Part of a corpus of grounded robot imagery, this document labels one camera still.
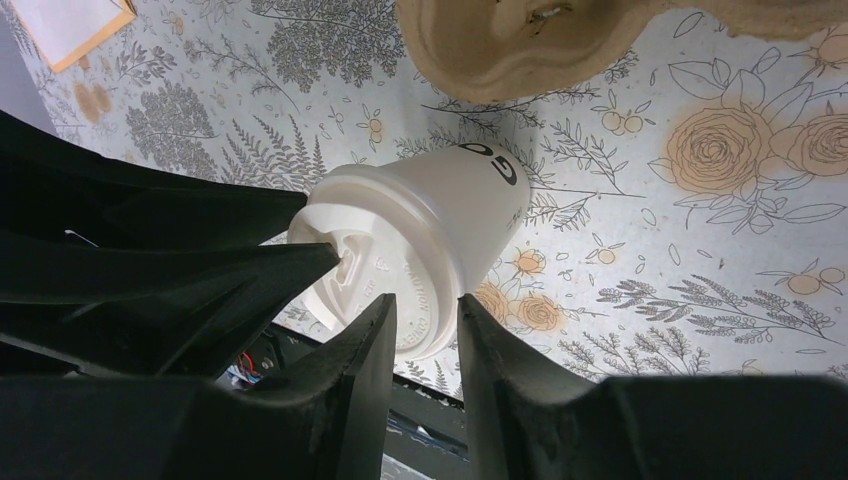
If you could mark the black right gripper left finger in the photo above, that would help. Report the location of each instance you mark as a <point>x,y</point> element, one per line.
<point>325,417</point>

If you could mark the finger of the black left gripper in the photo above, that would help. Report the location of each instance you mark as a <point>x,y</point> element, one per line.
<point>51,188</point>
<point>108,312</point>

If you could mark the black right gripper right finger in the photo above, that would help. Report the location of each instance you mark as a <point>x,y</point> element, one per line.
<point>530,418</point>

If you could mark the single white paper cup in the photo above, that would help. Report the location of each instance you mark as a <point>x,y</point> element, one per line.
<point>479,194</point>

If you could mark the floral table mat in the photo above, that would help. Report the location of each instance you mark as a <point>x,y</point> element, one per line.
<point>689,208</point>

